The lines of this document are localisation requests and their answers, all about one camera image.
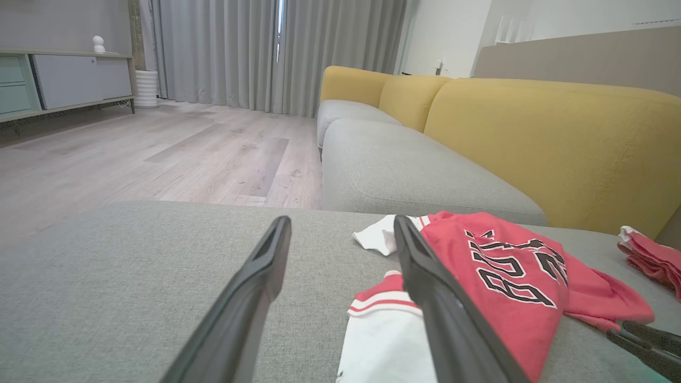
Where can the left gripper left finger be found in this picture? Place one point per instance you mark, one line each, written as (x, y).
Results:
(239, 319)

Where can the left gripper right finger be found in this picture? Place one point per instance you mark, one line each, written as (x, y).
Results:
(452, 330)

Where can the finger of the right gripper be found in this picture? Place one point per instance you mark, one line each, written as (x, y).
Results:
(659, 336)
(654, 356)

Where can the red shorts white stripe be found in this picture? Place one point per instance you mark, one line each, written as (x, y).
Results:
(654, 258)

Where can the red basketball jersey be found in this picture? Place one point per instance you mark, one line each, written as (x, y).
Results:
(532, 335)

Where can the yellow sofa back cushion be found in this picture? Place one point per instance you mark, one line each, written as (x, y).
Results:
(351, 85)
(409, 101)
(558, 149)

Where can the white ribbed cylinder appliance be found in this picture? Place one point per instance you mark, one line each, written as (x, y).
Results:
(146, 89)

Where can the grey pleated curtain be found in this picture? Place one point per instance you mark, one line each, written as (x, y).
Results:
(340, 37)
(213, 48)

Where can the taupe low partition panel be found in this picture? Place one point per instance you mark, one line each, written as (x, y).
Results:
(585, 58)

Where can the grey and green sideboard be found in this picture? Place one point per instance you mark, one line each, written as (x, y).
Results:
(64, 80)

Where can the white upright boards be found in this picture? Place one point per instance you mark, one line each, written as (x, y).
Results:
(511, 31)

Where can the small white figurine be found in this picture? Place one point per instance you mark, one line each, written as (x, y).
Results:
(98, 45)

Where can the white wall air vent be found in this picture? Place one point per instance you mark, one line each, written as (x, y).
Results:
(659, 22)

